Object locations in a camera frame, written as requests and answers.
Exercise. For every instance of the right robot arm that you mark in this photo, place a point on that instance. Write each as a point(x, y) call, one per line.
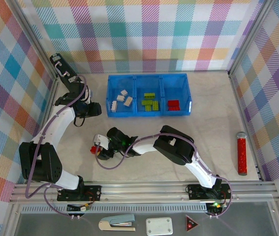
point(144, 146)

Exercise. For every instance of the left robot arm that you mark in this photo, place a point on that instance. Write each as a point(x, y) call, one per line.
point(56, 127)

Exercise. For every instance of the grey metal shelf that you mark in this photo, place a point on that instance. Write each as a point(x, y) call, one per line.
point(56, 226)

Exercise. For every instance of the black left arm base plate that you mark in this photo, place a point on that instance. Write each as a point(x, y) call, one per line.
point(92, 193)

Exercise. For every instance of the blue three-compartment bin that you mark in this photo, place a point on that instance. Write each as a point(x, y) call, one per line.
point(148, 83)

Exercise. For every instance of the small circuit board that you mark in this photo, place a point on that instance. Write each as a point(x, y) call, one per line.
point(215, 207)
point(84, 208)

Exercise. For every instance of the grey and cream stapler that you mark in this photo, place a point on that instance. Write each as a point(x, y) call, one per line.
point(119, 220)

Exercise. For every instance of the aluminium frame side rail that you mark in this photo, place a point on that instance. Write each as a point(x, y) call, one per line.
point(53, 91)
point(237, 103)

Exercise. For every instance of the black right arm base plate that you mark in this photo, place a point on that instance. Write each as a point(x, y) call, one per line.
point(196, 191)

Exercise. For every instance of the red triangular sign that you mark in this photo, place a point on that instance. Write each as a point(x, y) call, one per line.
point(190, 224)

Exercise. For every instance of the small red lego brick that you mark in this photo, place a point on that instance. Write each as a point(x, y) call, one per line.
point(93, 149)

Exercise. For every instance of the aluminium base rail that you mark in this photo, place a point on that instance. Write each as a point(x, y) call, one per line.
point(142, 189)

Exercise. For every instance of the red glitter tube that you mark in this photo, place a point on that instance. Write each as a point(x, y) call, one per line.
point(242, 155)

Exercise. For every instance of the aluminium frame post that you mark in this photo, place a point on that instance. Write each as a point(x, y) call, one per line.
point(36, 41)
point(250, 37)

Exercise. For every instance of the red two-by-four lego brick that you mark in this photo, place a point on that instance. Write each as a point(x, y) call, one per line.
point(174, 108)
point(173, 102)

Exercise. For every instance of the white rectangular plastic plate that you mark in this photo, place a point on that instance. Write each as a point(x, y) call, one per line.
point(159, 226)

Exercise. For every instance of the black hard case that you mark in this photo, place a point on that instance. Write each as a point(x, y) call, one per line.
point(63, 71)

